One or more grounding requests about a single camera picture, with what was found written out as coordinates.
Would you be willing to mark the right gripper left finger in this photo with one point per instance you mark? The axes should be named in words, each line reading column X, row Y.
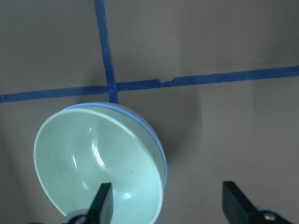
column 101, row 209

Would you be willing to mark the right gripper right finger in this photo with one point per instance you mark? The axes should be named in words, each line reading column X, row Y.
column 237, row 208

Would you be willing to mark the green bowl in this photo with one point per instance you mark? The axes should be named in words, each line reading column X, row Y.
column 79, row 148

